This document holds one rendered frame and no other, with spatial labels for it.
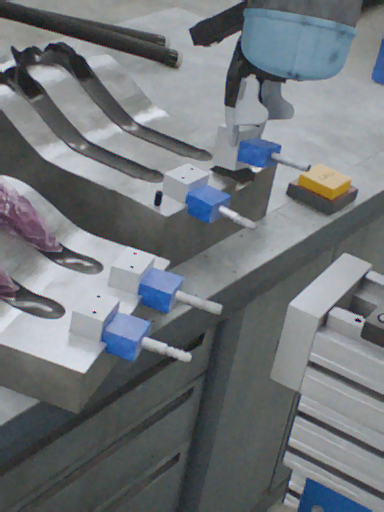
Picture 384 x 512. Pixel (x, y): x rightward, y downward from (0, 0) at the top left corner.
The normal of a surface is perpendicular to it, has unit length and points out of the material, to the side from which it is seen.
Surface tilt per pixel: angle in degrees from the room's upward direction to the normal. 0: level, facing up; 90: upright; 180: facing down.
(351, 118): 0
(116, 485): 90
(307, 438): 90
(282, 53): 93
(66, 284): 0
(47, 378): 90
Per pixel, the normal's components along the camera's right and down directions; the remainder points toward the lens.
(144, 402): 0.79, 0.42
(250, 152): -0.56, 0.20
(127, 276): -0.32, 0.43
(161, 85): 0.17, -0.85
